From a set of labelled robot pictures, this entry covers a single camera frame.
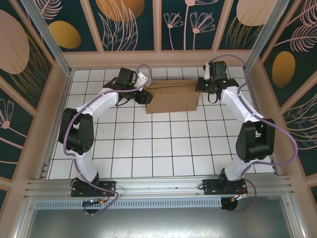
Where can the brown cardboard box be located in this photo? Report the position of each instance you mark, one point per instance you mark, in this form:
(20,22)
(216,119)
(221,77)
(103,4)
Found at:
(173,104)

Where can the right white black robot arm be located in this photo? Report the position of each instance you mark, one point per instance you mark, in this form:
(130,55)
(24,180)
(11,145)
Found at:
(237,104)

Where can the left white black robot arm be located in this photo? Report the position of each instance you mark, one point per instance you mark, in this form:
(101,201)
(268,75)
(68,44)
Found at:
(83,163)

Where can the dark panel with pink circle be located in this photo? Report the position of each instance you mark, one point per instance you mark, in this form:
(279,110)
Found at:
(230,37)

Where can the dark panel with pink flowers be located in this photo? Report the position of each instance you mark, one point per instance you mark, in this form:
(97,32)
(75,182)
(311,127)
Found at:
(183,37)

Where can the dark panel orange circle leaves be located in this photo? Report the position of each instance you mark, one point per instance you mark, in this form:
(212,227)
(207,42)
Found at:
(143,29)

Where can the dark panel with orange oval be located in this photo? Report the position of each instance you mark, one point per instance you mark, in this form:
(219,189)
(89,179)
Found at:
(86,37)

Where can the dark panel orange oval feathers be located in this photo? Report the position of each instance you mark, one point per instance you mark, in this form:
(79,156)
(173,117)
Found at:
(297,62)

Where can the dark panel pink feather leaves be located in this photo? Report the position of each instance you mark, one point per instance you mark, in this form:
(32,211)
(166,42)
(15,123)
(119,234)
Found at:
(302,138)

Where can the dark panel pink oval gold-lines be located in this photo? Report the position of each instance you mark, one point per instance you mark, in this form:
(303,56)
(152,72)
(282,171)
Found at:
(15,49)

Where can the dark panel single pink flower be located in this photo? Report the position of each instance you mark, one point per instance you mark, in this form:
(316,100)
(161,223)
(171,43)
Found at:
(12,138)

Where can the grey metal sheet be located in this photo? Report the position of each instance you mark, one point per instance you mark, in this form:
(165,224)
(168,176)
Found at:
(158,223)

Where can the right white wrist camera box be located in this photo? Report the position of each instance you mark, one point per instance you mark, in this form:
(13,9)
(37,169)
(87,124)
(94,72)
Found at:
(206,72)

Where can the aluminium corner post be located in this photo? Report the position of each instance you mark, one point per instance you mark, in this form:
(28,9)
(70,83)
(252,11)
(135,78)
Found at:
(261,37)
(52,42)

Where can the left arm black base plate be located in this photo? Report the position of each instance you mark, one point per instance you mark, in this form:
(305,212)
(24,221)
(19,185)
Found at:
(109,186)

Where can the aluminium side rail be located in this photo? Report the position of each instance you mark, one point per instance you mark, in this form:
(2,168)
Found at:
(45,168)
(276,168)

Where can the long aluminium mounting rail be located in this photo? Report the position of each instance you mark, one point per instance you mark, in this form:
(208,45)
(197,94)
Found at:
(158,186)

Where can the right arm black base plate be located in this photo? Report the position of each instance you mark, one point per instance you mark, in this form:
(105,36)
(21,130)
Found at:
(210,186)

